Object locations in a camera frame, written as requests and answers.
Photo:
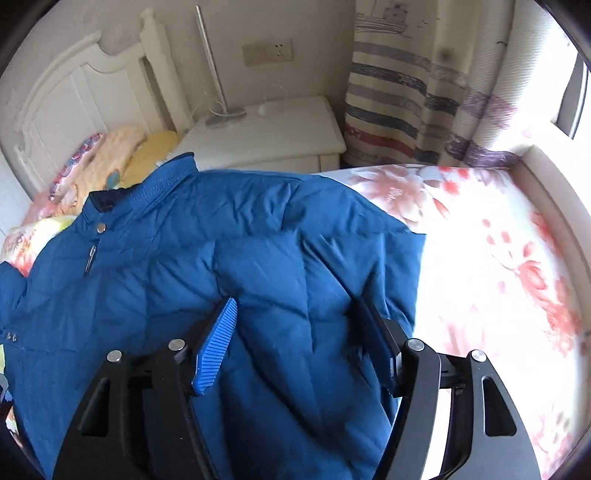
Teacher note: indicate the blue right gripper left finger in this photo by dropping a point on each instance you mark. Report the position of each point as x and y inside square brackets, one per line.
[213, 345]

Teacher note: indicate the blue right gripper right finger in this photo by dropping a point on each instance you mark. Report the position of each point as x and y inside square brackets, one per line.
[383, 339]

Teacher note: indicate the blue quilted puffer jacket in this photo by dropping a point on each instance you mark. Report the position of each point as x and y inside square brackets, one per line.
[296, 397]

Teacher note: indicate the floral bed quilt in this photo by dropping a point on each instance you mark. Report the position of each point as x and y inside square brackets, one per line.
[492, 370]

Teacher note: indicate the white bedside table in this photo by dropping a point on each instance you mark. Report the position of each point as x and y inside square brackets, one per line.
[297, 135]

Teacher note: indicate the cream fluffy pillow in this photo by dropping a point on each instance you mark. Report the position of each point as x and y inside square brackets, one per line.
[104, 170]

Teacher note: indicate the slim white desk lamp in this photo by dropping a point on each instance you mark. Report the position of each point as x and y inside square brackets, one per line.
[223, 114]

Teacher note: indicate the patterned round cushion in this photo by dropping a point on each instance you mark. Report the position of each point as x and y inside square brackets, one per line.
[74, 166]

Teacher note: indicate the patterned window curtain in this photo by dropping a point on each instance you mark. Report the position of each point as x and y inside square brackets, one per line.
[451, 83]

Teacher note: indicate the white wooden headboard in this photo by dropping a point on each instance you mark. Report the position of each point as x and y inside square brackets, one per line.
[85, 90]

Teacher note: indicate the window with dark frame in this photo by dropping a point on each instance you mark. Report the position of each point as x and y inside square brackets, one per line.
[575, 104]

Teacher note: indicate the wall power socket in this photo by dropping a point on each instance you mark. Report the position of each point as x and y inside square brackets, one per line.
[258, 54]

